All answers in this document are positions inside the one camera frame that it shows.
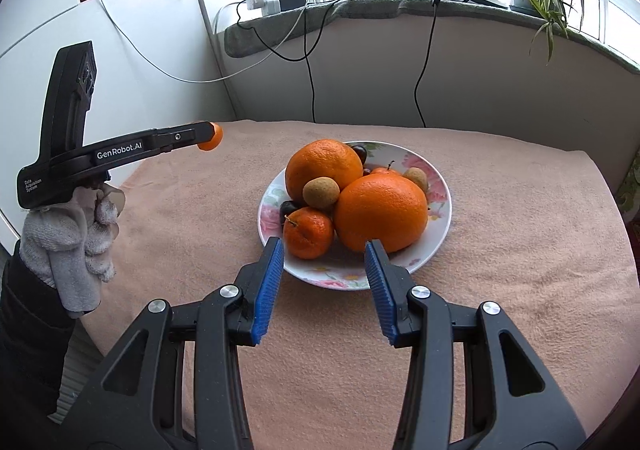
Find small orange kumquat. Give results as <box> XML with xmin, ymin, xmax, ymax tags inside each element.
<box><xmin>198</xmin><ymin>122</ymin><xmax>224</xmax><ymax>152</ymax></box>

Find dark red cherry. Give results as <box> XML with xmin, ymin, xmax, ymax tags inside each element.
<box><xmin>279</xmin><ymin>200</ymin><xmax>302</xmax><ymax>227</ymax></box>
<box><xmin>350</xmin><ymin>144</ymin><xmax>368</xmax><ymax>165</ymax></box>

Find brown longan fruit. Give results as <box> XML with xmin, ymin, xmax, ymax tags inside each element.
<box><xmin>303</xmin><ymin>177</ymin><xmax>341</xmax><ymax>210</ymax></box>
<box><xmin>404</xmin><ymin>167</ymin><xmax>428</xmax><ymax>193</ymax></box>

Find large rough orange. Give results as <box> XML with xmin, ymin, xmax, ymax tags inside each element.
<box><xmin>284</xmin><ymin>139</ymin><xmax>363</xmax><ymax>201</ymax></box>

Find small mandarin with stem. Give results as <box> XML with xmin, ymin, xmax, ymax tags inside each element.
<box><xmin>283</xmin><ymin>207</ymin><xmax>334</xmax><ymax>260</ymax></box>

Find large smooth orange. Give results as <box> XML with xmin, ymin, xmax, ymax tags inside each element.
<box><xmin>333</xmin><ymin>173</ymin><xmax>428</xmax><ymax>253</ymax></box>

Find black sleeved left forearm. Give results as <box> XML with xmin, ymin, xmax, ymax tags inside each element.
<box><xmin>1</xmin><ymin>244</ymin><xmax>75</xmax><ymax>416</ymax></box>

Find grey gloved left hand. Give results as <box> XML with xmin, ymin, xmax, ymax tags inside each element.
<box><xmin>20</xmin><ymin>184</ymin><xmax>126</xmax><ymax>319</ymax></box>

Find green windowsill mat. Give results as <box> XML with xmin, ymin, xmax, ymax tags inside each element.
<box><xmin>222</xmin><ymin>0</ymin><xmax>640</xmax><ymax>76</ymax></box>

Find white power strip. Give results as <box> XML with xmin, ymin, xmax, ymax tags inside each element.
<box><xmin>244</xmin><ymin>0</ymin><xmax>281</xmax><ymax>17</ymax></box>

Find white cable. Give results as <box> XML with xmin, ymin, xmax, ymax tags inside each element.
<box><xmin>89</xmin><ymin>0</ymin><xmax>321</xmax><ymax>85</ymax></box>

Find black cable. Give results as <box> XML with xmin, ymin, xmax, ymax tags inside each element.
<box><xmin>412</xmin><ymin>0</ymin><xmax>442</xmax><ymax>128</ymax></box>
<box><xmin>234</xmin><ymin>0</ymin><xmax>350</xmax><ymax>124</ymax></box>

